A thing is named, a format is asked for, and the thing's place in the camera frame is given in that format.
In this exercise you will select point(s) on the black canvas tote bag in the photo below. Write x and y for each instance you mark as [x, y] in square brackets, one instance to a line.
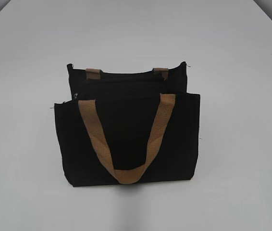
[128, 128]

